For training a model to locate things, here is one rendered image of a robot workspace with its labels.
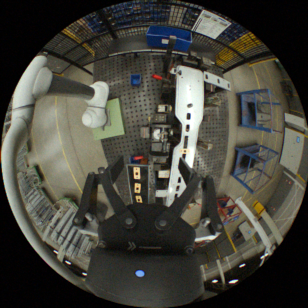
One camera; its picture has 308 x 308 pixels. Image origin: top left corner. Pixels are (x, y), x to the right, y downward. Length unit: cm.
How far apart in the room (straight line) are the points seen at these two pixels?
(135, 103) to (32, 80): 87
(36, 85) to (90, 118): 50
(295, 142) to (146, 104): 811
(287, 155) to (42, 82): 861
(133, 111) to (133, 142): 33
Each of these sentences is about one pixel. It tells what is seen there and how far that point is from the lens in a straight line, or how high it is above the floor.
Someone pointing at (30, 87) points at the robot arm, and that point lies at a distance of 43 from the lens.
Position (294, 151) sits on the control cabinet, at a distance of 810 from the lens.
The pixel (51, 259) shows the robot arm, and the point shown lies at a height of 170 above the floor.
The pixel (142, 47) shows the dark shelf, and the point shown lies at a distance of 87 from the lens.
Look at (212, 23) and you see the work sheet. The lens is 94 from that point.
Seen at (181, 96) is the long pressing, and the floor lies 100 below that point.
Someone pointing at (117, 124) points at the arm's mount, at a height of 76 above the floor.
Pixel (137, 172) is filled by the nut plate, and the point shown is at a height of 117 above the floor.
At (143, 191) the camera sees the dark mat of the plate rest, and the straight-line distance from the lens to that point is 66.
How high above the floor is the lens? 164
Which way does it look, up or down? 71 degrees down
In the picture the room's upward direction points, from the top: 177 degrees clockwise
